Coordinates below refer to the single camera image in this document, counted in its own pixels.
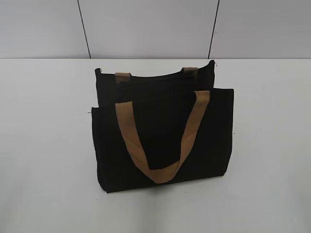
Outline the black canvas tote bag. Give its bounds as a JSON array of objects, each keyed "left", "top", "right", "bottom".
[{"left": 91, "top": 60, "right": 234, "bottom": 193}]

